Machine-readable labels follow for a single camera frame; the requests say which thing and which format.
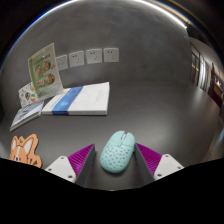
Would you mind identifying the teal perforated computer mouse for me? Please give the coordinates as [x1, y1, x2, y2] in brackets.
[99, 130, 137, 174]

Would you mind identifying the white linear ceiling light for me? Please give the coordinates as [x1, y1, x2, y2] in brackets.
[133, 0, 190, 28]

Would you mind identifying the grey striped book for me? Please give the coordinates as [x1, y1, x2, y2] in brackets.
[9, 99, 45, 132]

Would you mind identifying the small white illustrated card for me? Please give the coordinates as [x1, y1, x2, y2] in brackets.
[18, 81, 39, 108]

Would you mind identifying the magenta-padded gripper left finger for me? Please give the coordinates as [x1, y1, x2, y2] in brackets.
[44, 143, 98, 188]

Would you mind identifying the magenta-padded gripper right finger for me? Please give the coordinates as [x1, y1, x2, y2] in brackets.
[133, 142, 185, 186]

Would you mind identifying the white book with blue band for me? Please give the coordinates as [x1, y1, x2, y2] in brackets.
[41, 81, 111, 116]

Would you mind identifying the orange corgi-shaped mouse pad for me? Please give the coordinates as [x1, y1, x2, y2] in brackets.
[8, 133, 44, 169]

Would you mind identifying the dark-framed glass door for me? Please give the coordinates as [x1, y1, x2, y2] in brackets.
[189, 41, 209, 93]

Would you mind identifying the green leaflet in clear stand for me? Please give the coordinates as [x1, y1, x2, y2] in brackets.
[27, 42, 65, 101]

